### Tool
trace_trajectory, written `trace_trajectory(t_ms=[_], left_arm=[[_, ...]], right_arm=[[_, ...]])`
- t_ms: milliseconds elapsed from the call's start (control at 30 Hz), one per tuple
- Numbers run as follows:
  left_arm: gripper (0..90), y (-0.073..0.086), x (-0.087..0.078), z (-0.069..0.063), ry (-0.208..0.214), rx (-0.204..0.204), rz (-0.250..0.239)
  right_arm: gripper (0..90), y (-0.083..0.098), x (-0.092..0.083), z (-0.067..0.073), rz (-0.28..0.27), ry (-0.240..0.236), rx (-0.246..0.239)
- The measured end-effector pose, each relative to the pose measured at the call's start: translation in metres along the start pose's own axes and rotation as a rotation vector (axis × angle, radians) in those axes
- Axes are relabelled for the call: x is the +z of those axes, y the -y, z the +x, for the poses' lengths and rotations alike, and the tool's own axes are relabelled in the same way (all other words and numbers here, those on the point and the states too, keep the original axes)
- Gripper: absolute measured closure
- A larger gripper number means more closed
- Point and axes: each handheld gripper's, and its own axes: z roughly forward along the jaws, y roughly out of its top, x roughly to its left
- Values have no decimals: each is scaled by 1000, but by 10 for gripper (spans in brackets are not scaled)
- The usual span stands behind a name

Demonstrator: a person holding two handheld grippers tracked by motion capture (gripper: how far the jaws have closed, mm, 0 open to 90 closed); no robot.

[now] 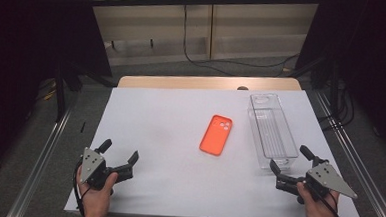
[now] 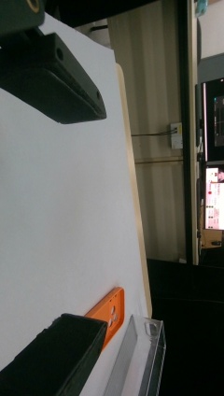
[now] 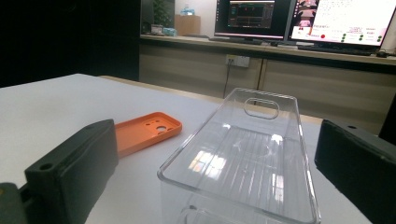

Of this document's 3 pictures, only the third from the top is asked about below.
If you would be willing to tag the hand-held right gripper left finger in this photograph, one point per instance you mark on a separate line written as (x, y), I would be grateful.
(74, 168)

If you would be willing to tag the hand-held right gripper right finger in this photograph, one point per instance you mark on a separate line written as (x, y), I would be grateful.
(361, 168)

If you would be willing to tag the orange phone case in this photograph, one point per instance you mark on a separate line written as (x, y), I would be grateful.
(140, 137)

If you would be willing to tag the clear plastic storage box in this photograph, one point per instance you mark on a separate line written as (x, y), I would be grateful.
(243, 161)

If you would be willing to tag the black computer mouse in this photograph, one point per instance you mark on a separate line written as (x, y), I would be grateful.
(382, 54)

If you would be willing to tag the black keyboard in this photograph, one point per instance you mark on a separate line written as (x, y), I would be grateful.
(236, 39)
(333, 49)

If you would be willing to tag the black curtain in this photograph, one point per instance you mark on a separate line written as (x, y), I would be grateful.
(68, 37)

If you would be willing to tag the monitor with bright screen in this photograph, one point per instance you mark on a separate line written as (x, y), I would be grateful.
(348, 18)

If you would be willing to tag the beige counter cabinet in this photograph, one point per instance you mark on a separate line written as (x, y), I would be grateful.
(186, 68)

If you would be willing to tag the teal tissue box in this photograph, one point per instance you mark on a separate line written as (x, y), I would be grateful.
(169, 31)

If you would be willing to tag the green potted plant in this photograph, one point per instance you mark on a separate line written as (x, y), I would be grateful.
(162, 12)

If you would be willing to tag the brown cardboard box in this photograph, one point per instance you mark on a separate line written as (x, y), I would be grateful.
(187, 25)

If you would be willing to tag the monitor with dark screen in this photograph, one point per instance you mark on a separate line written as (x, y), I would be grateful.
(252, 15)

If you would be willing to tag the white wall socket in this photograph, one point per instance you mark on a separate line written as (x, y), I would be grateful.
(238, 61)

